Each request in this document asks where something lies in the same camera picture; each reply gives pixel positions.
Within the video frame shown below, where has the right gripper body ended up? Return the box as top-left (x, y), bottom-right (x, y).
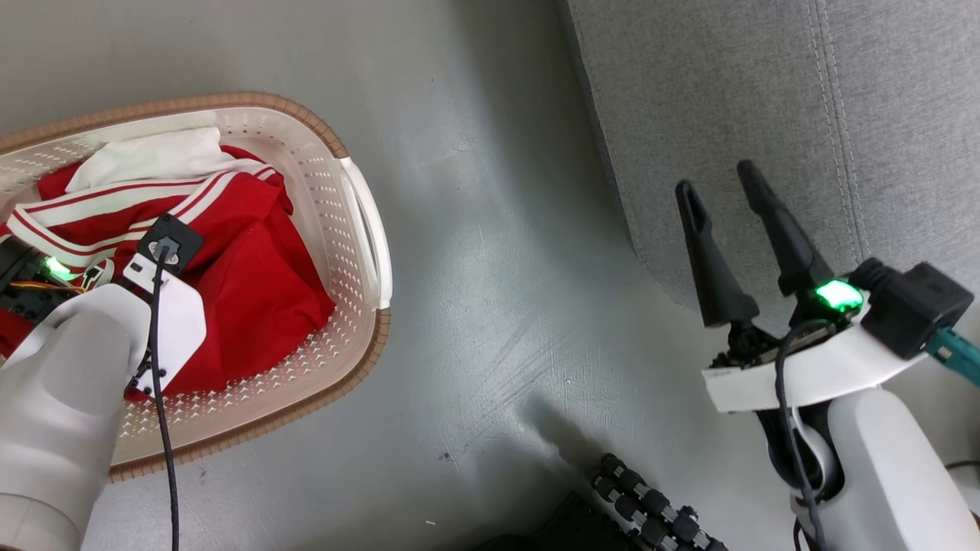
top-left (703, 277), bottom-right (931, 414)

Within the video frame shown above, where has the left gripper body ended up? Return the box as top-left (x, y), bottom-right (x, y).
top-left (0, 237), bottom-right (208, 399)

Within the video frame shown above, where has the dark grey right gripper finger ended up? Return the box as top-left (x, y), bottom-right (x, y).
top-left (675, 181), bottom-right (760, 328)
top-left (738, 161), bottom-right (835, 298)

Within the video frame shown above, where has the red jersey white striped trim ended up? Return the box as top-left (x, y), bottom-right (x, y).
top-left (0, 126), bottom-right (292, 360)

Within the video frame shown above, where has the grey fabric sofa seat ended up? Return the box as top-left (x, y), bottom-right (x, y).
top-left (563, 0), bottom-right (980, 345)

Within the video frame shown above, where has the white perforated basket brown rim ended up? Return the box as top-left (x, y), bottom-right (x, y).
top-left (0, 92), bottom-right (394, 483)

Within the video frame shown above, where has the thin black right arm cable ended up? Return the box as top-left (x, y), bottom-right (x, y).
top-left (773, 321), bottom-right (831, 551)

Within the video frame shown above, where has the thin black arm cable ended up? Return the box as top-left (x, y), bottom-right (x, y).
top-left (149, 241), bottom-right (181, 551)
top-left (773, 321), bottom-right (831, 551)

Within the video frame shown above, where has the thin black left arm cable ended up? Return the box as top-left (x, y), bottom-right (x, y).
top-left (149, 241), bottom-right (181, 551)

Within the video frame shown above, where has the teal right camera connector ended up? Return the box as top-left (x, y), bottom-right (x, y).
top-left (926, 328), bottom-right (980, 387)

